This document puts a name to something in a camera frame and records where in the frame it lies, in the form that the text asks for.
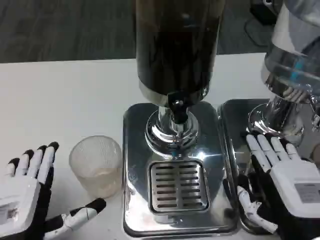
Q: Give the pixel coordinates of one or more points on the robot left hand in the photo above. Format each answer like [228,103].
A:
[21,190]

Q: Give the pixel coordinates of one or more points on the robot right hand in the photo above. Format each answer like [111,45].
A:
[292,185]

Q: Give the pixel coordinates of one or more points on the clear ribbed glass cup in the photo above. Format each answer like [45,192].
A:
[96,170]

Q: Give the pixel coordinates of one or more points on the chrome dispenser tap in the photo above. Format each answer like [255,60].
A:
[315,112]

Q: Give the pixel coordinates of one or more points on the clear drink dispenser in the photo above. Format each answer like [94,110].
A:
[287,75]

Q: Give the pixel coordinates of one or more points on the steel drip tray grid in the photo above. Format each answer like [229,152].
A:
[178,186]

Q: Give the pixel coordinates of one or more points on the black dispenser tap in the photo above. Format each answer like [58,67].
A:
[178,107]

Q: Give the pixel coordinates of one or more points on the black box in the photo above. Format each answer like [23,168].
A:
[263,12]

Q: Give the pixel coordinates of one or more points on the dark drink dispenser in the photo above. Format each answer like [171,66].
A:
[175,50]

